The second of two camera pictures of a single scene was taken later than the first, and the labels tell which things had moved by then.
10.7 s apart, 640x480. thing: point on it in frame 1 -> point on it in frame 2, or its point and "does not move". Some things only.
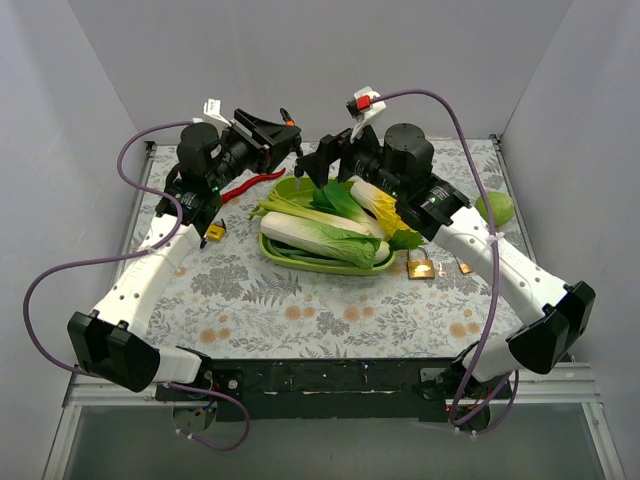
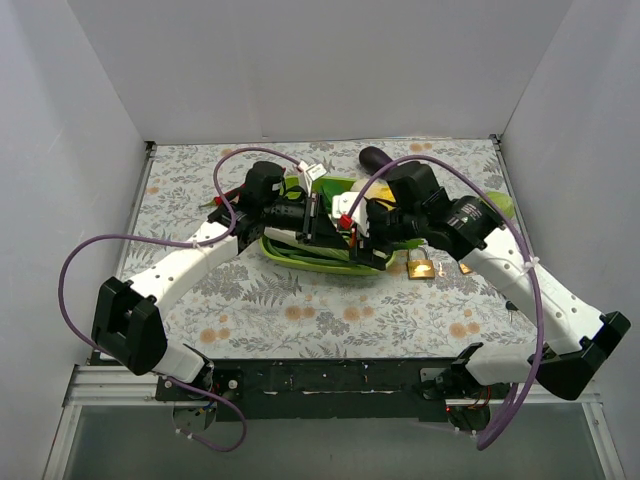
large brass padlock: x=420 y=269 does not move
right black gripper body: x=337 y=157 -> x=361 y=240
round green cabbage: x=501 y=205 does not move
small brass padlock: x=465 y=268 does not move
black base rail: x=308 y=389 does not move
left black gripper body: x=258 y=148 -> x=308 y=217
